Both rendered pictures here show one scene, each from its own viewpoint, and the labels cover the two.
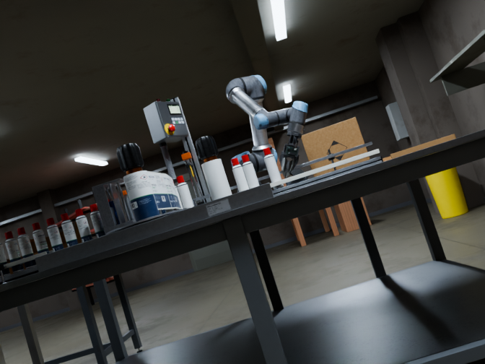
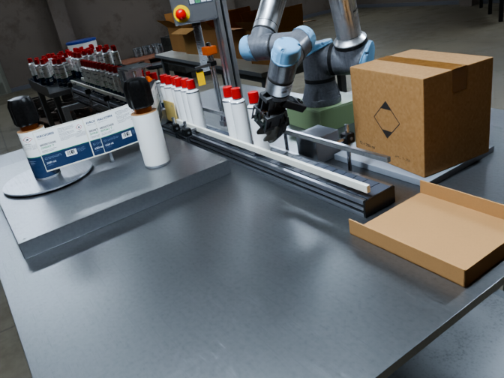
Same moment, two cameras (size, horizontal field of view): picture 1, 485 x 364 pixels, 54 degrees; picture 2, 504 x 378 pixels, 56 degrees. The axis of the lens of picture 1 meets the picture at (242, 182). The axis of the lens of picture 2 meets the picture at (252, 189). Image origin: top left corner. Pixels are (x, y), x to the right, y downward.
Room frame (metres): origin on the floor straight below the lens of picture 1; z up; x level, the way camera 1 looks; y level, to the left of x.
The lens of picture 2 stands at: (1.48, -1.37, 1.43)
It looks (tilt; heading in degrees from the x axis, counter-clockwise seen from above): 25 degrees down; 58
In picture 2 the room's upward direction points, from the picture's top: 11 degrees counter-clockwise
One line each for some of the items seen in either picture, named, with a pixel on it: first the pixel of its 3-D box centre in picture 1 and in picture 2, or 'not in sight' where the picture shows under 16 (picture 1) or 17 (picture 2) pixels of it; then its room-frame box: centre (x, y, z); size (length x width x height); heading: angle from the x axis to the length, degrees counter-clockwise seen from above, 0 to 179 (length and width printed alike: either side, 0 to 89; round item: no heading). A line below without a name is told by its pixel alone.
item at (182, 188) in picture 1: (185, 196); (195, 105); (2.32, 0.28, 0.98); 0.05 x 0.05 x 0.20
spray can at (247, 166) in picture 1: (250, 175); (241, 117); (2.31, -0.05, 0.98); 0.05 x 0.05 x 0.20
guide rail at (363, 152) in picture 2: (266, 177); (262, 124); (2.34, -0.12, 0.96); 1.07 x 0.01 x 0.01; 88
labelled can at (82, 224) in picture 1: (84, 229); not in sight; (2.33, 0.81, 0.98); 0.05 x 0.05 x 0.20
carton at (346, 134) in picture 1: (335, 152); (418, 108); (2.61, -0.53, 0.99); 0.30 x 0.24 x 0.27; 79
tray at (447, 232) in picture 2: (415, 152); (439, 225); (2.28, -0.83, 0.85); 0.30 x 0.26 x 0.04; 88
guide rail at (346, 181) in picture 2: (269, 185); (247, 145); (2.27, -0.12, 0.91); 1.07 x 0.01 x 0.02; 88
